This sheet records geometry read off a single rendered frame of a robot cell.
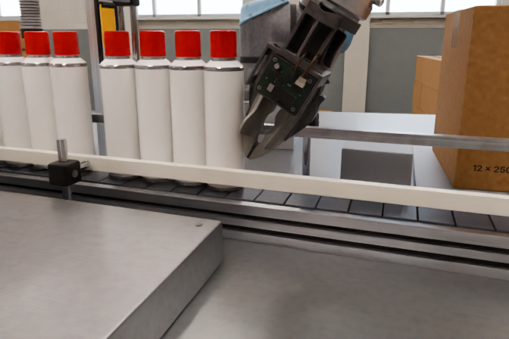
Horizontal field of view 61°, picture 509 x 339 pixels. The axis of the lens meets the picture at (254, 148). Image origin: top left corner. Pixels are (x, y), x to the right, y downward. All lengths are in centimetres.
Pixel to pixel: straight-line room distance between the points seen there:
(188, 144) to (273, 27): 50
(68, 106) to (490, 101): 61
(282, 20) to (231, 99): 50
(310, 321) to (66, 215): 30
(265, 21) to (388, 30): 511
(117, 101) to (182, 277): 29
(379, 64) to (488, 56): 539
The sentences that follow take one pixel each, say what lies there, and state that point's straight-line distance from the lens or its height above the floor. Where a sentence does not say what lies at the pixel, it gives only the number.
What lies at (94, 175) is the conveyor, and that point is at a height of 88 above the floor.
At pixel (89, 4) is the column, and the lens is 82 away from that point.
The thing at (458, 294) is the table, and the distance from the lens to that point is 50.
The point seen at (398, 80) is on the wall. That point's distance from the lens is 613.
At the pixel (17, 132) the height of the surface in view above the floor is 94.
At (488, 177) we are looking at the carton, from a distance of 75.
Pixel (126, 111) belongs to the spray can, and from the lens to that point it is 62.
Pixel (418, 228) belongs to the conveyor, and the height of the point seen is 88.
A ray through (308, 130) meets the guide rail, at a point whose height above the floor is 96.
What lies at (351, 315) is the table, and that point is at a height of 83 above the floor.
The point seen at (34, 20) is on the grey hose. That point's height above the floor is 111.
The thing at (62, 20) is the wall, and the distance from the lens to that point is 728.
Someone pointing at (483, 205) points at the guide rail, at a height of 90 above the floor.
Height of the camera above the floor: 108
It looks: 14 degrees down
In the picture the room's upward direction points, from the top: straight up
